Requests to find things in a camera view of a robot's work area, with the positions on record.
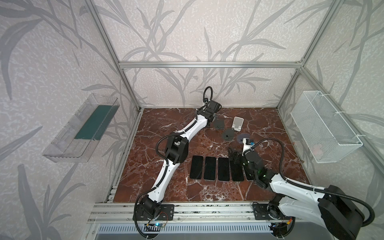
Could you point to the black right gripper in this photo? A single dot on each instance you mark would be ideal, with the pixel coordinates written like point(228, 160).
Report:
point(235, 157)

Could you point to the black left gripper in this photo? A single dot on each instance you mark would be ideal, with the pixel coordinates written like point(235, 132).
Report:
point(211, 117)

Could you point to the black phone front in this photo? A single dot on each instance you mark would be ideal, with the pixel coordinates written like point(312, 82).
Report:
point(223, 169)

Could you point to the black phone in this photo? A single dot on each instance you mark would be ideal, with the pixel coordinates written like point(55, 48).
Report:
point(236, 172)
point(223, 169)
point(196, 167)
point(210, 168)

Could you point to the green-edged phone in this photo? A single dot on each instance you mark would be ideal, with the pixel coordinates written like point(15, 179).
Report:
point(248, 173)

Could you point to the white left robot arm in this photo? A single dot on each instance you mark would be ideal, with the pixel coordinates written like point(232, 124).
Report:
point(173, 149)

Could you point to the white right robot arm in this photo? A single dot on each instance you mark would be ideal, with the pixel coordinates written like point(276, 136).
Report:
point(326, 207)

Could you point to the black round-base phone stand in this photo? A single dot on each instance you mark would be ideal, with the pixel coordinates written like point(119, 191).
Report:
point(219, 124)

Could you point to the grey round-base phone stand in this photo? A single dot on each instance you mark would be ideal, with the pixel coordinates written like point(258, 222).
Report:
point(228, 135)

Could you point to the white phone stand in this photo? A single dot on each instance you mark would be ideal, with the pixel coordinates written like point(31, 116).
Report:
point(237, 124)

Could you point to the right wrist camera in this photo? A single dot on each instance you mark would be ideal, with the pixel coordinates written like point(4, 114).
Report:
point(248, 144)

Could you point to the white wire mesh basket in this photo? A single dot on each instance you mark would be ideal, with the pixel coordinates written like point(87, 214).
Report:
point(327, 134)

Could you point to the clear acrylic wall tray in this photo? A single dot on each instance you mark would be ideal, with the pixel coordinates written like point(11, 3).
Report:
point(79, 138)

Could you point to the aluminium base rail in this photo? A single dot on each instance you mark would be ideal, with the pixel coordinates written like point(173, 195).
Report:
point(209, 212)

